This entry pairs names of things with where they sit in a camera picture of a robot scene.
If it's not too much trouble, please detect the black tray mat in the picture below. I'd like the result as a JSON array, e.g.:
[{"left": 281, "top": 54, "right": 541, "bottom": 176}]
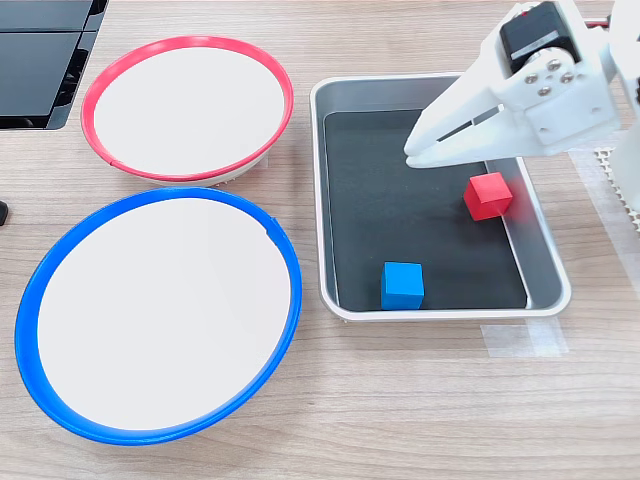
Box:
[{"left": 323, "top": 108, "right": 530, "bottom": 312}]

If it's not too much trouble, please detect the long clear tape strip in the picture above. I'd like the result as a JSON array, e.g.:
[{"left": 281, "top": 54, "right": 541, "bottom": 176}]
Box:
[{"left": 567, "top": 144, "right": 640, "bottom": 301}]

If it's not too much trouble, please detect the blue cube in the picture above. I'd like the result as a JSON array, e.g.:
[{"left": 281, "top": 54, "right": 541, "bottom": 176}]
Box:
[{"left": 380, "top": 261, "right": 426, "bottom": 312}]

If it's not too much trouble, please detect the pale perforated plate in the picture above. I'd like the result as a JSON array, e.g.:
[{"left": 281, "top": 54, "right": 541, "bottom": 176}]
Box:
[{"left": 593, "top": 144, "right": 640, "bottom": 234}]

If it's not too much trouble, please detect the black glossy device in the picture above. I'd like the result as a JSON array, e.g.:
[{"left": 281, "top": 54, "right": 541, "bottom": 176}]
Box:
[{"left": 0, "top": 0, "right": 109, "bottom": 132}]

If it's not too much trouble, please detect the white plate red rim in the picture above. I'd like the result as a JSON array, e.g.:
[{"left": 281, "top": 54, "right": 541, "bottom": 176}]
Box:
[{"left": 80, "top": 34, "right": 295, "bottom": 189}]

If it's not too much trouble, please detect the steel tray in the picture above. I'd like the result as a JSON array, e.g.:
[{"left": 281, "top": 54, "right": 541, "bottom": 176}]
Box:
[{"left": 308, "top": 72, "right": 573, "bottom": 323}]

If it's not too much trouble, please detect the red cube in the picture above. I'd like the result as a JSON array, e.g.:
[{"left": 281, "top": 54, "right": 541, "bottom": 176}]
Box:
[{"left": 462, "top": 171, "right": 515, "bottom": 222}]

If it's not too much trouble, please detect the white plate blue rim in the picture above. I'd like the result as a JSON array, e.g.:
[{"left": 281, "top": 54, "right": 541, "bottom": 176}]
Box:
[{"left": 13, "top": 186, "right": 304, "bottom": 447}]

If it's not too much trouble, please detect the short clear tape strip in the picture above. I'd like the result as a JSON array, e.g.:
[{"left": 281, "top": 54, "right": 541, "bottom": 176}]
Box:
[{"left": 479, "top": 318, "right": 570, "bottom": 358}]

